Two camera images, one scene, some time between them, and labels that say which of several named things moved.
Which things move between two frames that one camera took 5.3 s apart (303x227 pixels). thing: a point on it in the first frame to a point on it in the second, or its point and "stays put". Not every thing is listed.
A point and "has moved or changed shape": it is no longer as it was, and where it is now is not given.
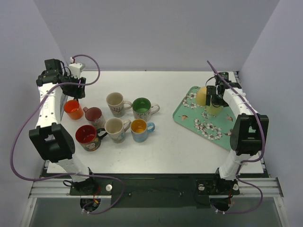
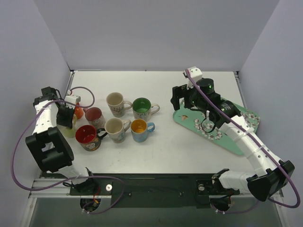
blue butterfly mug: x=139 y=129 stays put
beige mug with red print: x=118 y=106 stays put
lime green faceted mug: x=213 y=110 has moved or changed shape
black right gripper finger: x=209 y=92 to x=178 y=92
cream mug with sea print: x=116 y=128 stays put
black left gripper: x=74 y=90 to x=65 y=116
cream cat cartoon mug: x=143 y=109 stays put
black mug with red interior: x=89 y=138 stays put
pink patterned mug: x=93 y=116 stays put
